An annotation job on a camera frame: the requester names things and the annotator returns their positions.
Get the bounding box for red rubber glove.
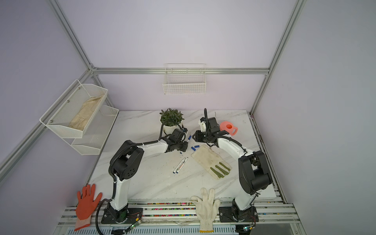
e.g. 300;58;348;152
74;184;102;231

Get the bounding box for white knit glove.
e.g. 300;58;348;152
190;188;221;233

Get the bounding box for white mesh shelf basket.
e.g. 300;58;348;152
71;105;119;155
40;80;108;139

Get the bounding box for beige glove green fingers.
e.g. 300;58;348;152
191;146;232;180

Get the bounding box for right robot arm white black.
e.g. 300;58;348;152
193;116;273;211

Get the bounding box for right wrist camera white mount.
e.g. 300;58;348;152
199;117;207;133

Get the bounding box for lower white mesh shelf basket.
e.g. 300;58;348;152
71;105;119;155

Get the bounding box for pink watering can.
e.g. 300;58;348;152
220;121;238;136

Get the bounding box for upper white mesh shelf basket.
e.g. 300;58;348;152
40;80;108;139

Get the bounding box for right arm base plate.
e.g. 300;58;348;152
219;206;259;222

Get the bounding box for beige cloth in basket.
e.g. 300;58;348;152
69;96;103;131

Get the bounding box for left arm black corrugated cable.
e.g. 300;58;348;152
95;122;183;235

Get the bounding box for white wire wall basket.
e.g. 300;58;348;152
163;63;207;95

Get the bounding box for potted green plant white pot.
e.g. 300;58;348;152
160;108;184;135

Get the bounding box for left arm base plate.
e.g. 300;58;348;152
101;208;144;224

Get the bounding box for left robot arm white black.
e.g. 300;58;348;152
108;129;188;212

